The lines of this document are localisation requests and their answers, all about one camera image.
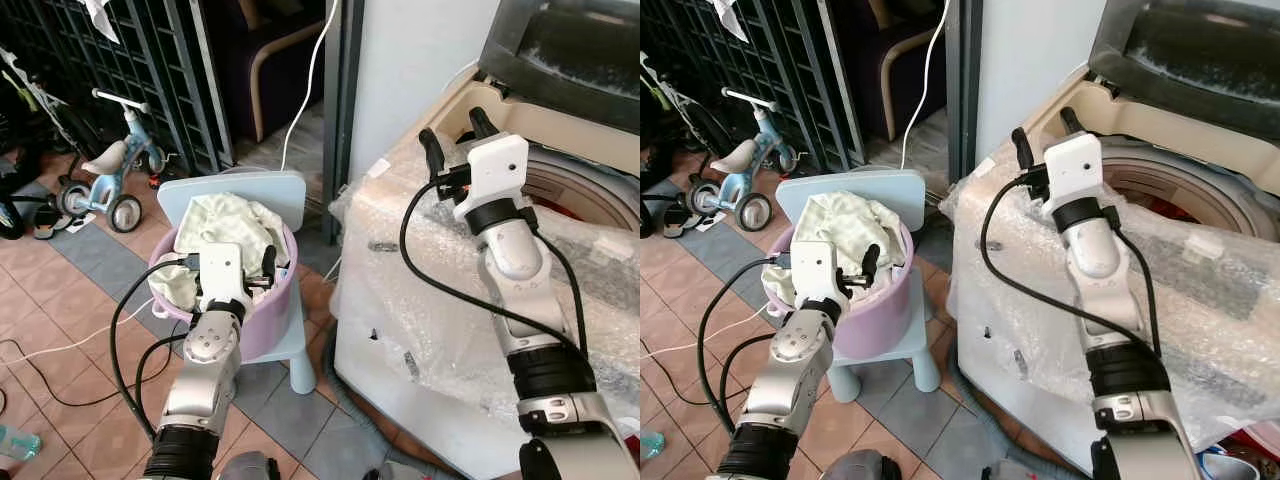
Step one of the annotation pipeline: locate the white top-load washing machine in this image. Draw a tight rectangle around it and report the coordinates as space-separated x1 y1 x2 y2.
330 0 641 480
945 0 1280 476

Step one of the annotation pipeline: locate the purple plastic basin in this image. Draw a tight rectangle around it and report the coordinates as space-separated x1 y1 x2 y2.
148 222 301 363
762 222 916 361

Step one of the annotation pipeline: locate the cream crumpled cloth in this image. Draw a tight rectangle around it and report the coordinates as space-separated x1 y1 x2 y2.
765 192 906 301
172 192 291 311

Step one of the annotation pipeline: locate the light blue plastic child chair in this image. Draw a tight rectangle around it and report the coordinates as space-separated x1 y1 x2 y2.
775 168 943 404
157 170 321 396

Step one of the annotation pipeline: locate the dark glass washer lid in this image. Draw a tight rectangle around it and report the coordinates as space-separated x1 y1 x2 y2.
478 0 641 106
1088 0 1280 111

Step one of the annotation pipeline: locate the red garment in drum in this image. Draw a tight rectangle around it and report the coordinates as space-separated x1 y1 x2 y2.
1140 193 1216 216
540 195 606 223

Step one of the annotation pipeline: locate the light blue kids tricycle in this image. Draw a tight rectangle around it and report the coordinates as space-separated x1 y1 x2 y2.
685 88 801 233
55 88 171 236

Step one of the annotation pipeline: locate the dark armchair with wooden arm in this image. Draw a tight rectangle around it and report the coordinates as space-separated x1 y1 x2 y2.
835 0 946 141
205 0 331 143

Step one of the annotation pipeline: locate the black kids bike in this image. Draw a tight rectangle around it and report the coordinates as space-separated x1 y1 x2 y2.
640 60 701 201
0 70 61 241

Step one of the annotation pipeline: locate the grey robot left leg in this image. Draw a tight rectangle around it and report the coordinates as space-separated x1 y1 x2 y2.
820 450 901 480
215 452 283 480

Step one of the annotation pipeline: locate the black metal grid rack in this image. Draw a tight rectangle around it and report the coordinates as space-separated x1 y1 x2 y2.
0 0 236 176
640 0 866 171

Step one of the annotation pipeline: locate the white hanging cloth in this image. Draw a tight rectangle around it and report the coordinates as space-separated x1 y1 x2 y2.
712 0 751 43
83 0 123 43

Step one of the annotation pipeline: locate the red plastic basin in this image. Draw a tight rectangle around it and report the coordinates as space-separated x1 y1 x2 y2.
1215 422 1280 461

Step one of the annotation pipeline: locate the blue and white container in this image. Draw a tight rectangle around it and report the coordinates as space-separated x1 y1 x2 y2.
1195 445 1280 480

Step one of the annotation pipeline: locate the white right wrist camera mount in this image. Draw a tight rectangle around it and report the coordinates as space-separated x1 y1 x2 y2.
1040 133 1104 216
453 135 531 223

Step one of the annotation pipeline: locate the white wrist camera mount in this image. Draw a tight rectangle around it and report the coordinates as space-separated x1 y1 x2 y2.
453 135 531 223
1040 133 1104 216
790 240 839 306
196 243 247 306

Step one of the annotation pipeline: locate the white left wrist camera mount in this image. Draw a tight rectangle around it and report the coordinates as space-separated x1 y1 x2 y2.
196 243 247 306
790 240 839 306

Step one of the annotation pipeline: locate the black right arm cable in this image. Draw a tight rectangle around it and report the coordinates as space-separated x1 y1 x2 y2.
980 175 1166 361
400 175 591 361

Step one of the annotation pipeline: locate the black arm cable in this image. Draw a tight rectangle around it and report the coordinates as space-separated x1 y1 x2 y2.
980 175 1166 361
400 175 591 361
108 258 201 441
697 258 791 441

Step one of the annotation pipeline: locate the dark metal door frame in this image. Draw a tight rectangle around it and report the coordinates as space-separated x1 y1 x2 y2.
322 0 366 246
945 0 986 191

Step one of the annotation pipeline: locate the white hanging cable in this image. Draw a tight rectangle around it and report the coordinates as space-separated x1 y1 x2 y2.
900 0 951 171
280 0 343 173

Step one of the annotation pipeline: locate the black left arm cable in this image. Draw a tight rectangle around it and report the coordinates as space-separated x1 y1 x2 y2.
108 258 201 441
697 258 791 441

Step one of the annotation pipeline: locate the white floor cable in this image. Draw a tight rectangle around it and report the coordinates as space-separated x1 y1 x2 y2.
0 298 161 366
640 300 776 361

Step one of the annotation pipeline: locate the black floor cable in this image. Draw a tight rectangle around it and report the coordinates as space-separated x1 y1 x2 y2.
0 338 126 409

